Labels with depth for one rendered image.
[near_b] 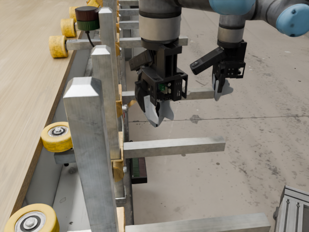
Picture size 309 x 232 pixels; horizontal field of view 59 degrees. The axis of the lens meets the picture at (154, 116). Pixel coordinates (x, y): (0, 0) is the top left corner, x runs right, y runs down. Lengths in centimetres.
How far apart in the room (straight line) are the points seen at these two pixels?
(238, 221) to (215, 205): 112
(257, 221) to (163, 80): 31
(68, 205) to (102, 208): 52
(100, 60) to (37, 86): 44
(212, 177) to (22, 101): 130
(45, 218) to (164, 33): 37
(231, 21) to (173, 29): 37
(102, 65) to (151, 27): 12
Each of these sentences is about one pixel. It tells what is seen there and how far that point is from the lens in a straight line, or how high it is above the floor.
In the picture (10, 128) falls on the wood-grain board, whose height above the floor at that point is 90.
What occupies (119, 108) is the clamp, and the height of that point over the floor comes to 86.
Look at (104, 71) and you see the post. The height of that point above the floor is 108.
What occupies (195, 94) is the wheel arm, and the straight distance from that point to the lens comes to 92.
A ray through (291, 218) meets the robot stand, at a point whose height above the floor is 23.
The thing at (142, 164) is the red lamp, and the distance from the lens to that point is 86.
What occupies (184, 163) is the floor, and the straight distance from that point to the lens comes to 189.
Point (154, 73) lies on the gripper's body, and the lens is 53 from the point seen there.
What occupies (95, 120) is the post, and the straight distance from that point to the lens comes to 29.
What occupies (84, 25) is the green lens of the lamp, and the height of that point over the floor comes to 110.
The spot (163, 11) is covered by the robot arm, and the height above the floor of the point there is 119.
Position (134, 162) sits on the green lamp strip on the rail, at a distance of 87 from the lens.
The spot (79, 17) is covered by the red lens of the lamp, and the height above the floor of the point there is 112.
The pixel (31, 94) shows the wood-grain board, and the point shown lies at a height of 90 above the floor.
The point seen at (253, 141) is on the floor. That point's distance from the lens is 219.
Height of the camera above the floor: 130
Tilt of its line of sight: 34 degrees down
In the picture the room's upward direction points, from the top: straight up
